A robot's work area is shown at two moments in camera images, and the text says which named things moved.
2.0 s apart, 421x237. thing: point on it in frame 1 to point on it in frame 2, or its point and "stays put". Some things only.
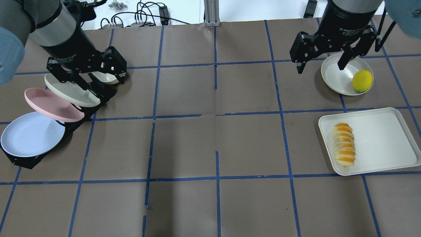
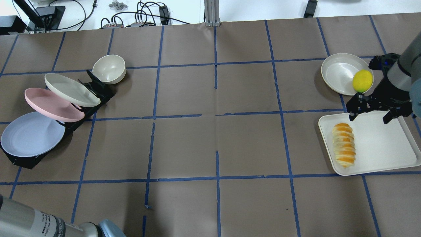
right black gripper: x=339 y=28 to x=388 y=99
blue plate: x=31 y=134 stays put
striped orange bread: x=343 y=143 stays put
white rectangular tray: x=382 y=142 stays put
